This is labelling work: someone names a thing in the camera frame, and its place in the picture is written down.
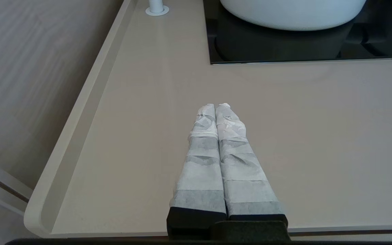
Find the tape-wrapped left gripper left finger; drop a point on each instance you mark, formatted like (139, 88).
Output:
(201, 170)

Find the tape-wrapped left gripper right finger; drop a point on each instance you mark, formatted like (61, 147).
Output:
(243, 177)

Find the wide black glass cooktop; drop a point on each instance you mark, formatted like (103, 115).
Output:
(277, 47)

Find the white round pole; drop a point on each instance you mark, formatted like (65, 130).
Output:
(156, 6)

